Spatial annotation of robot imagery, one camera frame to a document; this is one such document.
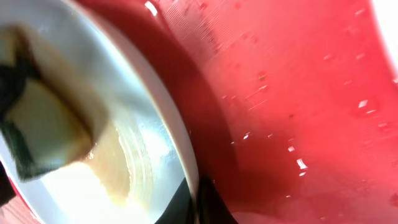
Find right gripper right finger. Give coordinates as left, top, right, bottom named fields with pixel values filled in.
left=197, top=177, right=238, bottom=224

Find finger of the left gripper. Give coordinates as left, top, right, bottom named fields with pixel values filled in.
left=0, top=164, right=16, bottom=207

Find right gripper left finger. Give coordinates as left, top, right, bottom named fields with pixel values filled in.
left=155, top=179, right=195, bottom=224

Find light blue plate bottom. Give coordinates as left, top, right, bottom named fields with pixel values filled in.
left=1, top=1, right=198, bottom=223

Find light blue plate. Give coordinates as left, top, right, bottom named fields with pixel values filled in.
left=1, top=1, right=198, bottom=223
left=371, top=0, right=397, bottom=78

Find green yellow sponge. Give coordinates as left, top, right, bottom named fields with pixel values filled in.
left=1, top=26, right=109, bottom=182

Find light blue plate top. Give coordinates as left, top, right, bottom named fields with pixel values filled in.
left=371, top=0, right=397, bottom=78

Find red plastic tray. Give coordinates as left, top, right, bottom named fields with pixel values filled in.
left=0, top=0, right=398, bottom=224

